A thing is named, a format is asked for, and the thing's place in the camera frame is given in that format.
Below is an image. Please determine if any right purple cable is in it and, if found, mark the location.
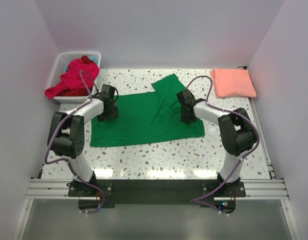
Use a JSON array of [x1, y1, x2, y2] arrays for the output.
[[185, 75, 260, 210]]

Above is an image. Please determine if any white plastic laundry basket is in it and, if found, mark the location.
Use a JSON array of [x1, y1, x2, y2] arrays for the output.
[[45, 51, 101, 104]]

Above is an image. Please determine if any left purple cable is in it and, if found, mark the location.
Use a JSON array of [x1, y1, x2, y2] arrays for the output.
[[44, 69, 106, 215]]

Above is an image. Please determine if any folded salmon pink t shirt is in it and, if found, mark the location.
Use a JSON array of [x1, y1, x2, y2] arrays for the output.
[[210, 68, 257, 98]]

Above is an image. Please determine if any aluminium frame rail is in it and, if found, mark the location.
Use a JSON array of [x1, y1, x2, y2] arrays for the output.
[[25, 179, 289, 200]]

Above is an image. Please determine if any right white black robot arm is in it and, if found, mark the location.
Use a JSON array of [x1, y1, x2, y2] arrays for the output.
[[177, 89, 259, 197]]

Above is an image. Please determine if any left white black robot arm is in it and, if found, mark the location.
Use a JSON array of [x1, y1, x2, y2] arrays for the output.
[[44, 84, 119, 196]]

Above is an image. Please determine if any dark red t shirt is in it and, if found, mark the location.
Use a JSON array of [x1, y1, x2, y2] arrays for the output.
[[81, 55, 94, 64]]

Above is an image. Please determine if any green t shirt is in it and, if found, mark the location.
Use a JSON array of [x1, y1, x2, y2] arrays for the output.
[[90, 74, 205, 148]]

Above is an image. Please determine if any teal garment in basket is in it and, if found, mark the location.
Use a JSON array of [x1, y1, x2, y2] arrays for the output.
[[89, 56, 98, 64]]

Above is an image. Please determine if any crumpled magenta t shirt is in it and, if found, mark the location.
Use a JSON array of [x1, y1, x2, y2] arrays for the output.
[[45, 58, 100, 100]]

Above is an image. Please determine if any purple cable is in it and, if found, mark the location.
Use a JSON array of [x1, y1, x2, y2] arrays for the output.
[[185, 75, 260, 210], [44, 69, 106, 215]]

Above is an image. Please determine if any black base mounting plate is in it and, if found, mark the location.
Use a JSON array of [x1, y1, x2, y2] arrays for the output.
[[68, 178, 247, 210]]

